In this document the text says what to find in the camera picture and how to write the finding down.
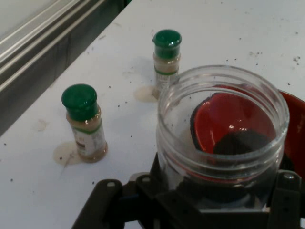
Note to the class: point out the black seeds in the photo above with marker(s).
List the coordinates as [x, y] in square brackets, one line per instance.
[238, 143]

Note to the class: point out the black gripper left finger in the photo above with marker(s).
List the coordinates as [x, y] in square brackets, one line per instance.
[107, 202]

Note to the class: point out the red bowl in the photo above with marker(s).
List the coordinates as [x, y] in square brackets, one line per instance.
[296, 124]

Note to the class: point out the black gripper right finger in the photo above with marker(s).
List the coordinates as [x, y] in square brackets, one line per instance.
[286, 202]

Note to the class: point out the aluminium wall rail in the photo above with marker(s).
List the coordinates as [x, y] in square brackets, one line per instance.
[35, 40]

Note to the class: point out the green-capped spice bottle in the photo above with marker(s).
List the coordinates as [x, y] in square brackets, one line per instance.
[83, 102]
[166, 43]

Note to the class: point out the clear plastic jar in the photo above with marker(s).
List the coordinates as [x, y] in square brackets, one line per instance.
[166, 133]

